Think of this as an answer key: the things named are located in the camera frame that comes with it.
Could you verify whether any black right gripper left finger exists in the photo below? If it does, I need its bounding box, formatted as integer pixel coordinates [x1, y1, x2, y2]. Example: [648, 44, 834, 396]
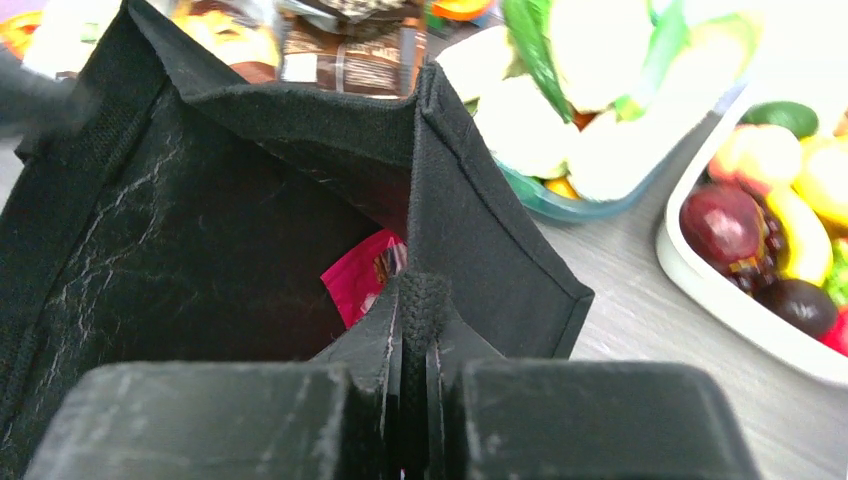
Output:
[26, 281, 400, 479]

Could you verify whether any red apple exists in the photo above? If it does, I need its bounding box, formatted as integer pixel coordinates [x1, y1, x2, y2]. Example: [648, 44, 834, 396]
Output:
[820, 307, 848, 357]

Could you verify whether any dark plum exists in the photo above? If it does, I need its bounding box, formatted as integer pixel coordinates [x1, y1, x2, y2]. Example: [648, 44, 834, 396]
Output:
[754, 279, 838, 339]

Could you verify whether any yellow banana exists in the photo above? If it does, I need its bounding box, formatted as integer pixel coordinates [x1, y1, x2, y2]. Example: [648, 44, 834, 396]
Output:
[765, 187, 833, 287]

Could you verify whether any green cucumber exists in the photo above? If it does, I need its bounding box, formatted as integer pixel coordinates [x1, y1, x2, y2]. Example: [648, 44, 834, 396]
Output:
[501, 0, 573, 124]

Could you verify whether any green avocado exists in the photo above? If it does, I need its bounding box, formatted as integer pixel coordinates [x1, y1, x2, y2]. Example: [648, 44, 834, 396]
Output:
[739, 101, 820, 139]

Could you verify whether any barbecue chips bag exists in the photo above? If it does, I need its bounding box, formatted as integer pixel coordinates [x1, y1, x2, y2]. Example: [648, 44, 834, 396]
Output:
[171, 0, 281, 84]

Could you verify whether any black tote bag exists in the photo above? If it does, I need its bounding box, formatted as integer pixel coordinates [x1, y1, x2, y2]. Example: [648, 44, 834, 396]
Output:
[1, 1, 594, 479]

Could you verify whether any napa cabbage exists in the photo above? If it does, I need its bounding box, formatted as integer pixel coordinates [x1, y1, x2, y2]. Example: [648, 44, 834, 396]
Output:
[566, 13, 760, 203]

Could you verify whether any brown snack packet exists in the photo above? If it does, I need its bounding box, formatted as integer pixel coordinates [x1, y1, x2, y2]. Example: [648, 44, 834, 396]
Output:
[275, 1, 427, 99]

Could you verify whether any pink red snack packet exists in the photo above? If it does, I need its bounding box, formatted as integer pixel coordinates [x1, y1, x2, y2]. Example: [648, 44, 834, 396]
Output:
[320, 229, 407, 329]

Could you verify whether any peach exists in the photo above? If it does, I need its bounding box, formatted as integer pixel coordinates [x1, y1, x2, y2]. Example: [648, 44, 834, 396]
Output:
[707, 124, 802, 196]

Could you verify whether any yellow mango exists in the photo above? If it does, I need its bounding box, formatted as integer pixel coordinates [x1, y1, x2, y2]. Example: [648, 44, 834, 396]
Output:
[793, 136, 847, 230]

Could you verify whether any white cauliflower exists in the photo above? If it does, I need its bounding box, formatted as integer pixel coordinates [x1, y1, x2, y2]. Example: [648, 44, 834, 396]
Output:
[474, 74, 579, 179]

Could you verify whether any teal vegetable basket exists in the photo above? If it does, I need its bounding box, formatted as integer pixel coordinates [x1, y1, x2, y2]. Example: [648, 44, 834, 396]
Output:
[494, 110, 700, 223]

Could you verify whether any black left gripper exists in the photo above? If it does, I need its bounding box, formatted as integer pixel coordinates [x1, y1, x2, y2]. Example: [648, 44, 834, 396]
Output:
[1, 47, 90, 140]

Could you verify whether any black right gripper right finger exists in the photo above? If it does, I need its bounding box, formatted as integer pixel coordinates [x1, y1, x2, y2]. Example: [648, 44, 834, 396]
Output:
[427, 317, 760, 479]

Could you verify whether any white fruit basket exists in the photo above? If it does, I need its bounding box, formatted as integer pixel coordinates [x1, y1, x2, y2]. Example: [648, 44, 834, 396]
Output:
[656, 60, 847, 389]

